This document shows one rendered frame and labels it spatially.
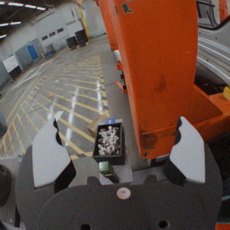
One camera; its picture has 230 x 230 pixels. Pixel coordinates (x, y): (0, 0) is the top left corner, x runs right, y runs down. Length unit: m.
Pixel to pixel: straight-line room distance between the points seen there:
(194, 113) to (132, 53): 0.31
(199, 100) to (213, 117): 0.17
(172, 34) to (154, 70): 0.08
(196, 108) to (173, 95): 0.15
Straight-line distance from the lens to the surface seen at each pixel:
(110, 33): 2.15
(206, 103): 0.45
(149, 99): 0.28
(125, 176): 0.62
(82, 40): 8.15
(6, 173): 0.42
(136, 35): 0.22
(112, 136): 0.59
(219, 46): 0.73
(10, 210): 0.40
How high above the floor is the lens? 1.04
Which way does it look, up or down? 43 degrees down
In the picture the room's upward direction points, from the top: 18 degrees counter-clockwise
